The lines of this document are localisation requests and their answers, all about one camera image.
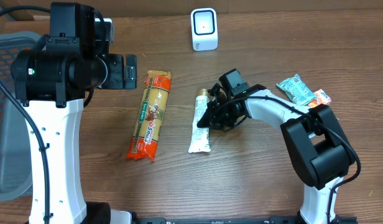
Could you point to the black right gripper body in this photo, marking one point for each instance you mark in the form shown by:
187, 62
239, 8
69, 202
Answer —
226, 117

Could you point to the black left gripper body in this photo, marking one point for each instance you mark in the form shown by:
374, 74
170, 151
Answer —
130, 71

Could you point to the orange spaghetti packet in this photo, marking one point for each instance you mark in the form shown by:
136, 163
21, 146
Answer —
145, 139

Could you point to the teal snack packet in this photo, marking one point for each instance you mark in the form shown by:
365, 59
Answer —
296, 90

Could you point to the orange flame-print box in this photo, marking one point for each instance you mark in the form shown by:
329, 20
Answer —
321, 98

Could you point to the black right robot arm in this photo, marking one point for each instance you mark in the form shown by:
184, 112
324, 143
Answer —
319, 150

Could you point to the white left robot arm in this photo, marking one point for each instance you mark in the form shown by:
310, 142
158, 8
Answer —
53, 82

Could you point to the white barcode scanner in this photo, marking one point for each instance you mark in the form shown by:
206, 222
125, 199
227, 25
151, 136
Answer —
204, 29

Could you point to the dark grey plastic basket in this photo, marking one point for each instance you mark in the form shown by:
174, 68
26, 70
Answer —
15, 161

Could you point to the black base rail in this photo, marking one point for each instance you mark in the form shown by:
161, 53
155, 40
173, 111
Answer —
241, 221

